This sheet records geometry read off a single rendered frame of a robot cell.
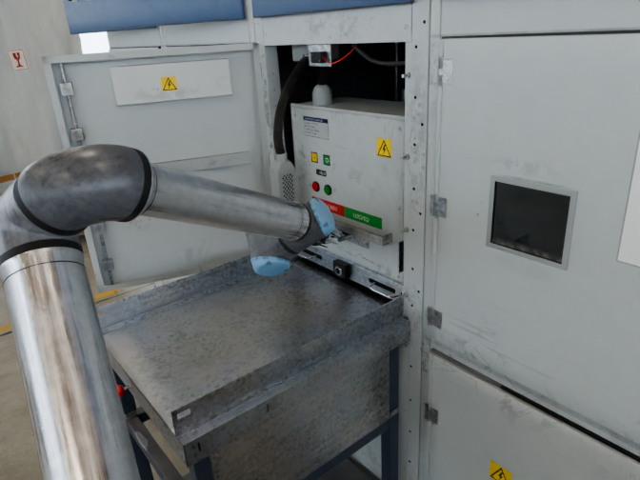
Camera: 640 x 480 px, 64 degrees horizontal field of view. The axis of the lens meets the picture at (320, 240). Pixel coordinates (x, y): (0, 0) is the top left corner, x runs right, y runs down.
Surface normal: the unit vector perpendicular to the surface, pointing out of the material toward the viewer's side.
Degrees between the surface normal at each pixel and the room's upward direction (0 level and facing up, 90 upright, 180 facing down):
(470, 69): 90
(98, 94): 90
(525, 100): 90
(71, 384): 46
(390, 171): 90
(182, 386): 0
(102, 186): 80
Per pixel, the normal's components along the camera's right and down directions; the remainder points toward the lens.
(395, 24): -0.77, 0.28
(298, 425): 0.63, 0.26
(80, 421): 0.40, -0.44
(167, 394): -0.05, -0.92
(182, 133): 0.35, 0.34
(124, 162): 0.58, -0.42
